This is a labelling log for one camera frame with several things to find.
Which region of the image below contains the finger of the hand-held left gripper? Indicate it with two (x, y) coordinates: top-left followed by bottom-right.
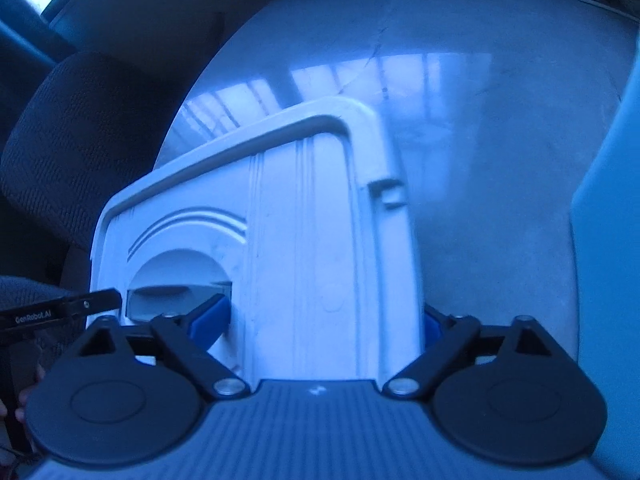
(59, 287), (124, 319)

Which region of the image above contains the glass-topped desktop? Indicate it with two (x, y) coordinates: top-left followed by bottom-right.
(150, 0), (640, 386)

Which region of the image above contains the white plastic storage box lid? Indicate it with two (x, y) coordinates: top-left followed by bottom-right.
(86, 95), (427, 382)

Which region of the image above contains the grey fabric chair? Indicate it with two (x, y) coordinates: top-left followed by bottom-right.
(0, 50), (227, 257)

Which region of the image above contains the person's left hand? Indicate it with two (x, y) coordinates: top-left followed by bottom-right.
(14, 386), (35, 424)

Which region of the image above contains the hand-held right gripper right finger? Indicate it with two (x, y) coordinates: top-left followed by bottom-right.
(381, 304), (557, 402)

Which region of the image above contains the teal plastic storage box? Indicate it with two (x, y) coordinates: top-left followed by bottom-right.
(570, 87), (640, 480)

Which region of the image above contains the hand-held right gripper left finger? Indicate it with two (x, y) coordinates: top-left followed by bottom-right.
(75, 293), (252, 402)

